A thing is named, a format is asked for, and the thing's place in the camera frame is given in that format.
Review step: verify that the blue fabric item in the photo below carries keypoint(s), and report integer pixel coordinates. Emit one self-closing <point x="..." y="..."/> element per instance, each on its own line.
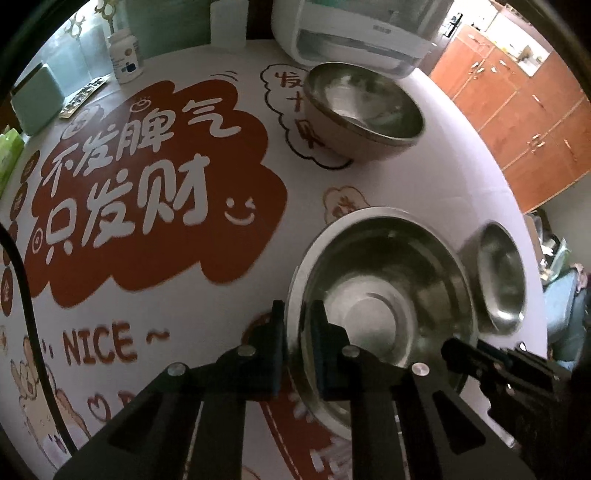
<point x="565" y="314"/>

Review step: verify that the green tissue pack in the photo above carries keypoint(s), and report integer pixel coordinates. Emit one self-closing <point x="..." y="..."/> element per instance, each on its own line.
<point x="10" y="157"/>

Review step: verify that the clear squeeze wash bottle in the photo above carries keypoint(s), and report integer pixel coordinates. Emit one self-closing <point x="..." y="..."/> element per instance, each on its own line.
<point x="226" y="27"/>

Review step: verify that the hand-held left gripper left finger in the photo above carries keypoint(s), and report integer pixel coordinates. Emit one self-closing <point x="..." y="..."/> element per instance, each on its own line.
<point x="277" y="350"/>

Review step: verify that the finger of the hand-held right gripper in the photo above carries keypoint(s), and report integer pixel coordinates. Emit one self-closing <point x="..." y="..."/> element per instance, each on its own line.
<point x="466" y="355"/>

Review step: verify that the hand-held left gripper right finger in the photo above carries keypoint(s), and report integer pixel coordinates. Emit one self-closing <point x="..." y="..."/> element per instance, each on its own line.
<point x="318" y="350"/>

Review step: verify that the white dish cabinet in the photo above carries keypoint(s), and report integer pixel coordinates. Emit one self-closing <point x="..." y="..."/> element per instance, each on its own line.
<point x="351" y="37"/>

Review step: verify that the large stainless steel bowl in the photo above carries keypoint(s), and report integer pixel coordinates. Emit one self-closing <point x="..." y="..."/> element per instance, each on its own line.
<point x="383" y="286"/>

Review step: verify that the mint green box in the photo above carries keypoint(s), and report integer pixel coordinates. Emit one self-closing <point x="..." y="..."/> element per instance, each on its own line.
<point x="37" y="101"/>

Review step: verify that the yellow flower plant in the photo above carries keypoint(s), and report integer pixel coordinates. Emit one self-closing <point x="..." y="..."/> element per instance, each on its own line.
<point x="109" y="7"/>

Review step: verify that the blister pill pack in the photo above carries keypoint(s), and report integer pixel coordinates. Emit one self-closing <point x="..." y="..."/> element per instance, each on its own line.
<point x="83" y="97"/>

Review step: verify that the teal green panel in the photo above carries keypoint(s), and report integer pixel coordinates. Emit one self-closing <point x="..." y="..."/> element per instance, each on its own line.
<point x="171" y="23"/>

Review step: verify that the printed tablecloth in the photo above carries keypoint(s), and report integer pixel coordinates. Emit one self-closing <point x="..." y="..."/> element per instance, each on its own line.
<point x="207" y="314"/>

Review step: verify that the small stainless steel bowl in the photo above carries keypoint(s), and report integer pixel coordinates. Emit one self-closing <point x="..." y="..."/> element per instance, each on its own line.
<point x="498" y="277"/>

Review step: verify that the brown wooden cabinet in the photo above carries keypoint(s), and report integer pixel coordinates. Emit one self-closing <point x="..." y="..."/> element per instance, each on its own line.
<point x="531" y="129"/>

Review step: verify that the white pill bottle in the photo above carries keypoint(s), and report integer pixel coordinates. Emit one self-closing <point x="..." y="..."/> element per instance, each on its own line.
<point x="124" y="55"/>

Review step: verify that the pink steel-lined bowl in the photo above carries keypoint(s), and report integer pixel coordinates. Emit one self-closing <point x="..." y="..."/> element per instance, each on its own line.
<point x="364" y="97"/>

